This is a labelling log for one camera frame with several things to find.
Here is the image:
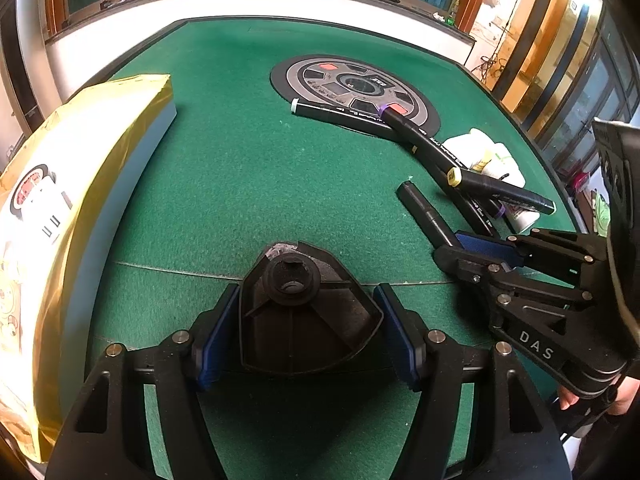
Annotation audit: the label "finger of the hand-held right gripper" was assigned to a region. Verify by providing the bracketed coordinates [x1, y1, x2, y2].
[456, 228, 608, 267]
[433, 245, 598, 328]

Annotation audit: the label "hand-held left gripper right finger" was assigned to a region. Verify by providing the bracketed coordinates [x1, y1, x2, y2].
[374, 282, 573, 480]

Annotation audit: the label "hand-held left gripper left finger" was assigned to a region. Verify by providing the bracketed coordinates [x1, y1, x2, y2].
[47, 282, 242, 480]

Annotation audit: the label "white plastic bottle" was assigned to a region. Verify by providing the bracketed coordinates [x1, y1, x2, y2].
[505, 206, 542, 234]
[443, 134, 488, 170]
[482, 142, 526, 188]

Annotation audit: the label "black marker purple band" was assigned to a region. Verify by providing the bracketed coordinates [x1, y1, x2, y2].
[429, 162, 497, 237]

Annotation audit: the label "black marker yellow ends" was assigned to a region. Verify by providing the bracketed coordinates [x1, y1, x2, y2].
[446, 166, 557, 214]

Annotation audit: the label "black marker cream end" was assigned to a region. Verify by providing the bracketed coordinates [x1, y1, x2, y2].
[396, 181, 463, 251]

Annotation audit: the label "black fan-shaped plastic part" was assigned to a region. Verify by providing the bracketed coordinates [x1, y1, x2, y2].
[239, 240, 385, 375]

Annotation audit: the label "white and gold cardboard box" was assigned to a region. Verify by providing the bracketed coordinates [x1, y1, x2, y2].
[0, 74, 177, 463]

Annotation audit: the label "black marker teal end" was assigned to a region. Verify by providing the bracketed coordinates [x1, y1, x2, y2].
[291, 99, 421, 143]

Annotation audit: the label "person's right hand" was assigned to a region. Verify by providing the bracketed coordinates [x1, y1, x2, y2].
[556, 374, 640, 418]

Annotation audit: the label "gold framed glass door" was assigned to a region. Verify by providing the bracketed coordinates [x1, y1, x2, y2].
[495, 0, 640, 161]

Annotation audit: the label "round grey table control panel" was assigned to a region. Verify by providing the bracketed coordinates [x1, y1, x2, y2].
[270, 55, 442, 140]

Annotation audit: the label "tall floor air conditioner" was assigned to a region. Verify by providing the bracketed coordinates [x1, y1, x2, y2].
[0, 0, 48, 133]

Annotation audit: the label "hanging wall cable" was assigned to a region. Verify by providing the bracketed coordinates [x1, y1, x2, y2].
[477, 52, 506, 81]

